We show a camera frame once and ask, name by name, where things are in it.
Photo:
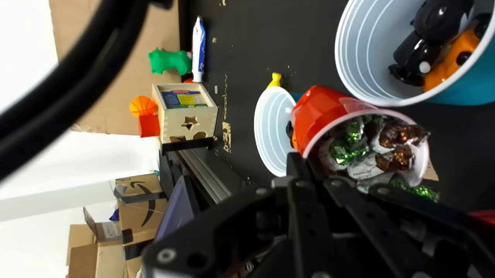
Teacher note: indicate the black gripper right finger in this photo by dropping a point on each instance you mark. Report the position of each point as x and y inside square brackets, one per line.
[412, 241]

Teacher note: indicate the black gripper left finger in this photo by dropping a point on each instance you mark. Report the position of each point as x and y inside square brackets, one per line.
[304, 232]

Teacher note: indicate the green foil candy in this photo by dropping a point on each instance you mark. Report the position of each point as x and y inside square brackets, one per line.
[420, 192]
[350, 144]

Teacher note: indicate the brown foil candy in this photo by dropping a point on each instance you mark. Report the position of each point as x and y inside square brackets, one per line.
[400, 147]

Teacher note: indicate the red plastic cup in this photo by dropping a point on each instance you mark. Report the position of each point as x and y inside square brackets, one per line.
[319, 110]

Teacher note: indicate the blue plastic cup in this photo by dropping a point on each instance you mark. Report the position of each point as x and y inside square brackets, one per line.
[361, 47]
[273, 129]

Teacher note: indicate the small tan paper scrap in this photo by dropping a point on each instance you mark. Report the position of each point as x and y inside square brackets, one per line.
[431, 173]

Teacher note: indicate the tan tape scrap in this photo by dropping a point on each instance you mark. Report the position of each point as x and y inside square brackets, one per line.
[226, 136]

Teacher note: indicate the brown cardboard shipping box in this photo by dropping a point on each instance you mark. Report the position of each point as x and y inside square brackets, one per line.
[141, 206]

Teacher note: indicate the orange toy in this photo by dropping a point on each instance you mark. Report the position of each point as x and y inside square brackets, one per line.
[454, 59]

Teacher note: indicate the orange toy ball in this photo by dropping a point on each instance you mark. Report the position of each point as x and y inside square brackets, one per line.
[143, 105]

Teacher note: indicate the white blue tube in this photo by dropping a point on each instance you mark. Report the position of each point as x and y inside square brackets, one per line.
[199, 47]

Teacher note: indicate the black toy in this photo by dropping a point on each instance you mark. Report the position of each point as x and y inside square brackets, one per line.
[438, 21]

